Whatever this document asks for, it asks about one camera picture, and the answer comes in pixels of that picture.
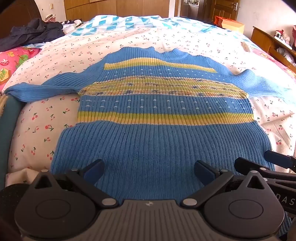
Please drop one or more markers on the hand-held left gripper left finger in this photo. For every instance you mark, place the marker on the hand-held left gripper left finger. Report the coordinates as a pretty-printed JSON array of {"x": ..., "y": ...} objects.
[{"x": 93, "y": 172}]

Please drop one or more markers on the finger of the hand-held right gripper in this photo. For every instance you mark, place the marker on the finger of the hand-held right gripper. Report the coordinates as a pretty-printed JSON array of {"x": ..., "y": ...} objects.
[
  {"x": 249, "y": 165},
  {"x": 281, "y": 158}
]

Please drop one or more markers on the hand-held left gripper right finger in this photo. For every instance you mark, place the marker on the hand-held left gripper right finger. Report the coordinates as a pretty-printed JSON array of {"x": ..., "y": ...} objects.
[{"x": 203, "y": 172}]

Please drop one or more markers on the blue striped knit sweater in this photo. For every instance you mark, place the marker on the blue striped knit sweater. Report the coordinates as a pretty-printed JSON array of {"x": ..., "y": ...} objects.
[{"x": 159, "y": 129}]

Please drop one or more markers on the white cloth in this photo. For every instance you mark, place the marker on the white cloth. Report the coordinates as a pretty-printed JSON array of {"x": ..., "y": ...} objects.
[{"x": 22, "y": 176}]

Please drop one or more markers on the cherry print bed sheet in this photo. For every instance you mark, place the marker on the cherry print bed sheet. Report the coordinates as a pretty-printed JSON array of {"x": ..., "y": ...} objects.
[{"x": 46, "y": 111}]

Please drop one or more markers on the teal cloth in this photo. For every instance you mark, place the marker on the teal cloth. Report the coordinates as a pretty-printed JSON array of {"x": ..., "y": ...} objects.
[{"x": 9, "y": 139}]

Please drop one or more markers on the white plastic bag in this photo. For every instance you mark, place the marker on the white plastic bag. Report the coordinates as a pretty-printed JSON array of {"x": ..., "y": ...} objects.
[{"x": 285, "y": 56}]

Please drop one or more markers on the stuffed toys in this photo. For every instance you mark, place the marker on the stuffed toys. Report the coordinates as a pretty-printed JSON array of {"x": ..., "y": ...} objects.
[{"x": 282, "y": 37}]

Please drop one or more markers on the wooden desk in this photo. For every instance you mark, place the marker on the wooden desk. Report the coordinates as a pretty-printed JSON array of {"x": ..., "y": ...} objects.
[{"x": 263, "y": 38}]

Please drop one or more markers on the pink printed blanket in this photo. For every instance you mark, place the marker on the pink printed blanket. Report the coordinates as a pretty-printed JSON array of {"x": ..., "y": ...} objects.
[{"x": 13, "y": 62}]

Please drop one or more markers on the orange box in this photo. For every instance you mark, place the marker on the orange box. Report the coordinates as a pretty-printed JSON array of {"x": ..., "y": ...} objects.
[{"x": 227, "y": 23}]

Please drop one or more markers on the dark jacket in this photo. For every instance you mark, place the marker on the dark jacket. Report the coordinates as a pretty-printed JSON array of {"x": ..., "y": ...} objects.
[{"x": 32, "y": 32}]

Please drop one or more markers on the blue white checkered quilt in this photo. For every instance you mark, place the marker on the blue white checkered quilt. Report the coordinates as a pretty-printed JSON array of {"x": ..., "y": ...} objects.
[{"x": 129, "y": 23}]

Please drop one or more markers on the wooden door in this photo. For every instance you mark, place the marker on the wooden door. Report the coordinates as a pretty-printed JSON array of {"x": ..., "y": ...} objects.
[{"x": 225, "y": 8}]

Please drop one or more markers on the pink white bag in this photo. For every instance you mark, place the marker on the pink white bag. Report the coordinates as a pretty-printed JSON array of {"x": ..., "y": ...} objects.
[{"x": 50, "y": 18}]

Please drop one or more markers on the wooden wardrobe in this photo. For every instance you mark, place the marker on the wooden wardrobe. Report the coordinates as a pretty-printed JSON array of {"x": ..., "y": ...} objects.
[{"x": 120, "y": 7}]

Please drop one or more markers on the dark wooden headboard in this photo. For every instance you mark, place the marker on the dark wooden headboard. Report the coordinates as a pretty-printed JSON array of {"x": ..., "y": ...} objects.
[{"x": 16, "y": 14}]

